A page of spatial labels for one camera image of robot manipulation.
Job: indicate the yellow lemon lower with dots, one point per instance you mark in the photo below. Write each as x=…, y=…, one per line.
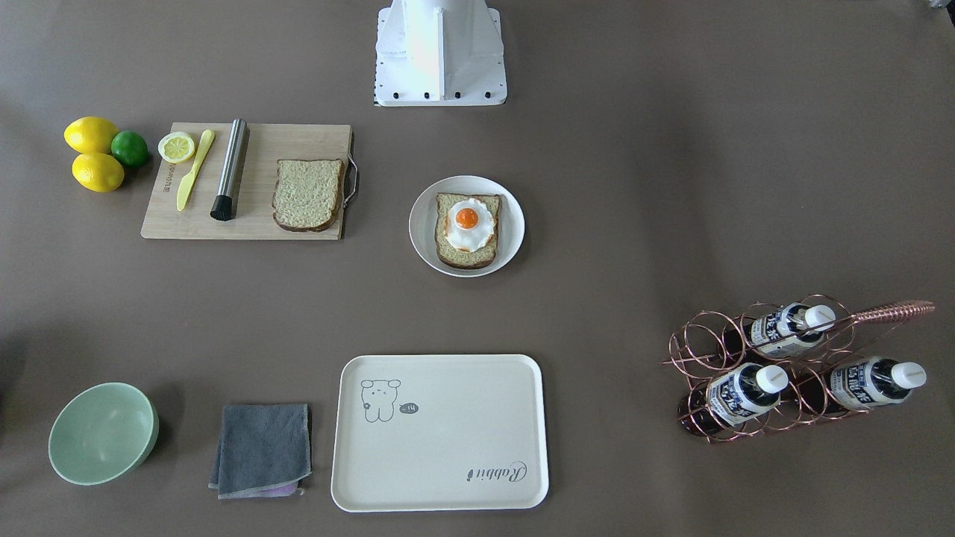
x=98, y=172

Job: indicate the yellow plastic knife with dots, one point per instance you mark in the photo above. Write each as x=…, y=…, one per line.
x=187, y=183

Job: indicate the lemon half slice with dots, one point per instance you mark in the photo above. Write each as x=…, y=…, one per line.
x=176, y=147

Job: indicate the mint green bowl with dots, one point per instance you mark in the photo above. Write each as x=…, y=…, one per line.
x=103, y=433

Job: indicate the cream rabbit tray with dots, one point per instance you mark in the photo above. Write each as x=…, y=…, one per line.
x=440, y=432

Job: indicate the tea bottle rear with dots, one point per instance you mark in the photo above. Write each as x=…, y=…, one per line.
x=787, y=332

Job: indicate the green lime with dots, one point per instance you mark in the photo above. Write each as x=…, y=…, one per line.
x=129, y=149

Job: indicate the white round plate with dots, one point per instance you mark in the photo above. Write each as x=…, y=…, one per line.
x=423, y=217

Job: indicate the yellow lemon upper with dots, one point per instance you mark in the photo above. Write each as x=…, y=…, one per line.
x=91, y=134

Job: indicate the tea bottle front middle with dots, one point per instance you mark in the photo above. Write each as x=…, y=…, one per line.
x=732, y=399

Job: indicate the tea bottle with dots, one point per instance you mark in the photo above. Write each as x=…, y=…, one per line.
x=732, y=399
x=860, y=385
x=787, y=332

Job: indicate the yellow lemon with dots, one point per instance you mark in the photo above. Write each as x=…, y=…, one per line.
x=91, y=134
x=98, y=172

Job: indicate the tea bottle front outer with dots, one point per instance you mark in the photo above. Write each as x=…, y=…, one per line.
x=860, y=385

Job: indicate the fried egg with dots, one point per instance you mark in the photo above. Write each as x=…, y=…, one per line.
x=469, y=225

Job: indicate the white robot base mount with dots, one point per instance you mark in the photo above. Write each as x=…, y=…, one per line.
x=439, y=53

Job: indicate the grey folded cloth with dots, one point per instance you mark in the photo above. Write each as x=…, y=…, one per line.
x=263, y=451

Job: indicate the bread slice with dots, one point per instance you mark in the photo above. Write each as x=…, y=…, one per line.
x=459, y=259
x=307, y=194

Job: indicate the copper wire bottle rack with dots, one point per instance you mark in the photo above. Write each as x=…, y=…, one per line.
x=697, y=351

